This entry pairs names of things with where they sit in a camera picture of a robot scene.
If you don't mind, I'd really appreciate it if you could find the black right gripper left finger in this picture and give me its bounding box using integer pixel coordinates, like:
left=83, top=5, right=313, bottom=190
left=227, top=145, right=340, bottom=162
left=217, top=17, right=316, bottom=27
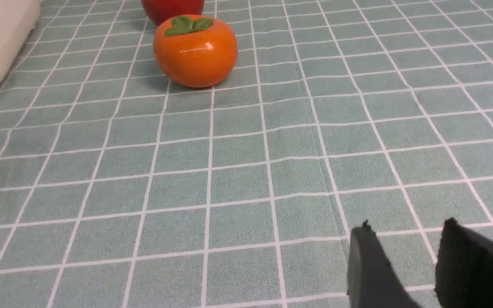
left=347, top=220, right=419, bottom=308

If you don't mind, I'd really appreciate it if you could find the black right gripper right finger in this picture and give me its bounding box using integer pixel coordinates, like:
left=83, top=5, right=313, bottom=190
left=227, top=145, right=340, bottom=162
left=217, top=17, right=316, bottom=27
left=435, top=218, right=493, bottom=308

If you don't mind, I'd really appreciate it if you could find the orange persimmon with green leaf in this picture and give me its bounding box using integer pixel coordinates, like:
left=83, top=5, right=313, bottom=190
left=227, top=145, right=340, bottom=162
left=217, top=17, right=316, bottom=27
left=153, top=15, right=238, bottom=89

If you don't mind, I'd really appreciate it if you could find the green checkered tablecloth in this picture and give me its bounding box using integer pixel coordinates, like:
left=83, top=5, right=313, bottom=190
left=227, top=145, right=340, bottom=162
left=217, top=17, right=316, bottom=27
left=0, top=0, right=493, bottom=308

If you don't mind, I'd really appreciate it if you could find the red apple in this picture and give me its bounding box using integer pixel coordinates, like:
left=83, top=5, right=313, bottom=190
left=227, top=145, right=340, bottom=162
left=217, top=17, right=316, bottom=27
left=141, top=0, right=205, bottom=26

